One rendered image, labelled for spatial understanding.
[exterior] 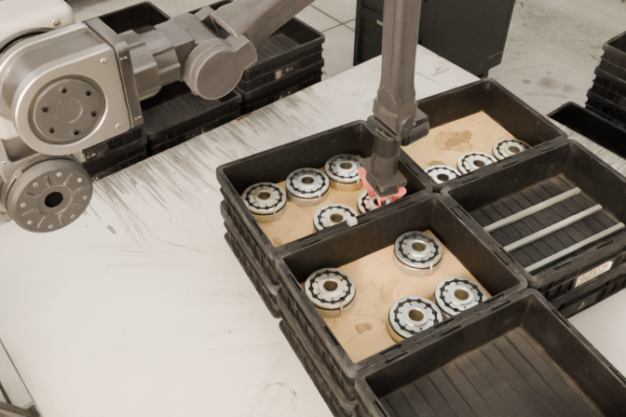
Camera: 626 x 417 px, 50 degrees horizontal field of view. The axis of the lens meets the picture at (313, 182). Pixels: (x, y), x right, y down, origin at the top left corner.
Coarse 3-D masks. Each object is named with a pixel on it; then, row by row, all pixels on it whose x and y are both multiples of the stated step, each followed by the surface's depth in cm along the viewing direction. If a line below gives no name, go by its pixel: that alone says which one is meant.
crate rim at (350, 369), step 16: (400, 208) 140; (448, 208) 140; (368, 224) 137; (464, 224) 137; (320, 240) 133; (480, 240) 134; (288, 256) 131; (496, 256) 131; (288, 272) 127; (512, 272) 128; (512, 288) 125; (304, 304) 122; (480, 304) 122; (320, 320) 119; (448, 320) 119; (320, 336) 119; (416, 336) 117; (336, 352) 114; (384, 352) 114; (352, 368) 112
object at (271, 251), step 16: (336, 128) 161; (368, 128) 161; (288, 144) 156; (240, 160) 152; (400, 160) 152; (224, 176) 147; (416, 176) 148; (240, 208) 140; (384, 208) 140; (256, 224) 137; (336, 224) 137; (304, 240) 133; (272, 256) 132
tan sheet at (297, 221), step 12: (360, 156) 169; (336, 192) 159; (348, 192) 159; (360, 192) 159; (288, 204) 155; (324, 204) 156; (348, 204) 156; (288, 216) 152; (300, 216) 152; (312, 216) 153; (264, 228) 150; (276, 228) 150; (288, 228) 150; (300, 228) 150; (312, 228) 150; (276, 240) 147; (288, 240) 147
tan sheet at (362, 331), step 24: (360, 264) 142; (384, 264) 142; (456, 264) 142; (360, 288) 137; (384, 288) 137; (408, 288) 137; (432, 288) 137; (360, 312) 133; (384, 312) 133; (336, 336) 128; (360, 336) 128; (384, 336) 128; (360, 360) 124
